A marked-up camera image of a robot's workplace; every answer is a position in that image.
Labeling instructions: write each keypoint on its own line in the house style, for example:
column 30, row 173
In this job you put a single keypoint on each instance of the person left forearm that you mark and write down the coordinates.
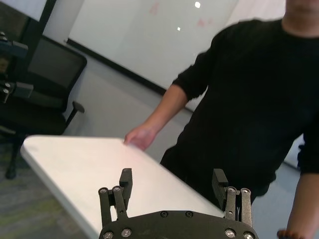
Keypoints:
column 304, row 204

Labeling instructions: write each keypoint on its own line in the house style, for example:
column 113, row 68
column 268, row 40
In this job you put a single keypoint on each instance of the person right forearm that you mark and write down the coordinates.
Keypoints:
column 169, row 104

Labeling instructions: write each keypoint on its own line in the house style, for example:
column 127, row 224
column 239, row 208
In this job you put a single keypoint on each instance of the person neck and chin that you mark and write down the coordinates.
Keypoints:
column 301, row 15

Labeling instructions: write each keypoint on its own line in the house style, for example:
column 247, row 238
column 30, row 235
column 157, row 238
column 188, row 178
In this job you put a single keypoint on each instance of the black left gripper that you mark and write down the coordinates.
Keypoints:
column 6, row 64

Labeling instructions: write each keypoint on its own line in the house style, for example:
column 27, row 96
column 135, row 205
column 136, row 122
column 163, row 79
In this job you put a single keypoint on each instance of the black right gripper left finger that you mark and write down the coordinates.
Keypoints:
column 125, row 189

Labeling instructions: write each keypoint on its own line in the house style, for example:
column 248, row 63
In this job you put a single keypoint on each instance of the black office chair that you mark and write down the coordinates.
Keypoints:
column 57, row 69

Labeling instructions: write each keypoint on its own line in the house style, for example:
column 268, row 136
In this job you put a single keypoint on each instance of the person right hand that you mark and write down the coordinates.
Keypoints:
column 142, row 137

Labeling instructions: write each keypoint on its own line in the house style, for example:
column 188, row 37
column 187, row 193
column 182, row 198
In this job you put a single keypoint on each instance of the black framed whiteboard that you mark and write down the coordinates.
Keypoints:
column 149, row 37

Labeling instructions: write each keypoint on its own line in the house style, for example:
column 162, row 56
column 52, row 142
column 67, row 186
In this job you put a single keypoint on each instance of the person in black shirt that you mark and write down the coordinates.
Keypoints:
column 249, row 99

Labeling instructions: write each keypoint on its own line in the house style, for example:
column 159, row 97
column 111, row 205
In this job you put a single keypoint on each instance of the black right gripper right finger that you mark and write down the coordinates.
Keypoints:
column 219, row 189

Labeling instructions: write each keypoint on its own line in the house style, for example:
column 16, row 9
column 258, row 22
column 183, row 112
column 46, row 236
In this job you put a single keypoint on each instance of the white table top board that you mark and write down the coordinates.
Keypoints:
column 87, row 169

